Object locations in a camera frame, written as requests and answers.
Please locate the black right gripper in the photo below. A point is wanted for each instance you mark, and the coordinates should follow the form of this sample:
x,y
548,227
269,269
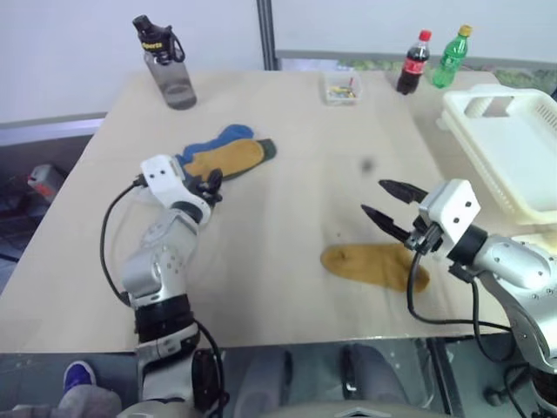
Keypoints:
x,y
424,238

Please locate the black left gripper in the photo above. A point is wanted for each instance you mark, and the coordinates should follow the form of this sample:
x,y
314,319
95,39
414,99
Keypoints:
x,y
196,182

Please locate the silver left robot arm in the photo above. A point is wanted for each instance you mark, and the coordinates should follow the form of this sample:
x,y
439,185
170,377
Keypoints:
x,y
156,257

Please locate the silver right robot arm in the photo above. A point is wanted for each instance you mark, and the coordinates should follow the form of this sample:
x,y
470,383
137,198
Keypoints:
x,y
513,270

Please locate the mustard yellow sock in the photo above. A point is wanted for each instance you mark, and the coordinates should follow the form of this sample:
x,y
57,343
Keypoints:
x,y
370,265
230,157

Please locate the blue sock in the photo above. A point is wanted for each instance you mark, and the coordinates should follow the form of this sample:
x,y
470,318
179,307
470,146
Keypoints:
x,y
226,135

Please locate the white plastic basket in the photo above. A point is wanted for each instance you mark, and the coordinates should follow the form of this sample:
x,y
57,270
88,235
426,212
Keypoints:
x,y
509,143

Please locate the grey water bottle black cap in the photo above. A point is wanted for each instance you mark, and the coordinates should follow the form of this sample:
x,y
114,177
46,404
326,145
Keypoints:
x,y
172,69

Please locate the clear plastic box with bits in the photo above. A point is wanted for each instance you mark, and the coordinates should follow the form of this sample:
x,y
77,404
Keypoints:
x,y
343,89

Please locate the cola bottle red cap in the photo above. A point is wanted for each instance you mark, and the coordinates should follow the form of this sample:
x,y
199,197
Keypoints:
x,y
412,65

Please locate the green soda bottle yellow cap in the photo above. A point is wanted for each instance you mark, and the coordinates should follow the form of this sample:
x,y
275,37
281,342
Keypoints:
x,y
450,61

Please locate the red and grey tool case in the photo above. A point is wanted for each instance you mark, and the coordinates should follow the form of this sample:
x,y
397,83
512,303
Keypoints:
x,y
43,178

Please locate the grey side desk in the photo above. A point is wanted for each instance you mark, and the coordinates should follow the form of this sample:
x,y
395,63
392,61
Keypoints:
x,y
43,128

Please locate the grey robot torso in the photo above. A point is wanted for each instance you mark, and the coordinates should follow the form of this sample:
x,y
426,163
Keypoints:
x,y
278,411

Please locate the grey trouser leg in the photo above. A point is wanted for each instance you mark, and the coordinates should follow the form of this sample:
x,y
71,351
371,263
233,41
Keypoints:
x,y
78,402

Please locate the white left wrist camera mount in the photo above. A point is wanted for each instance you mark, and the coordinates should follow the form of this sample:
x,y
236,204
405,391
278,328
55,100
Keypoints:
x,y
162,174

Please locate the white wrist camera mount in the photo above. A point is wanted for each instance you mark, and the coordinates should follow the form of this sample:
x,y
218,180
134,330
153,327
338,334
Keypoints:
x,y
162,174
452,204

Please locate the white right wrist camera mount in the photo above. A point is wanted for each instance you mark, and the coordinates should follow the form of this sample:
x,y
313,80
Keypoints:
x,y
452,204

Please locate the grey vertical post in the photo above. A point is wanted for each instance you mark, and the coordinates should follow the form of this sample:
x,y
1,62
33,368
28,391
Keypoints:
x,y
267,35

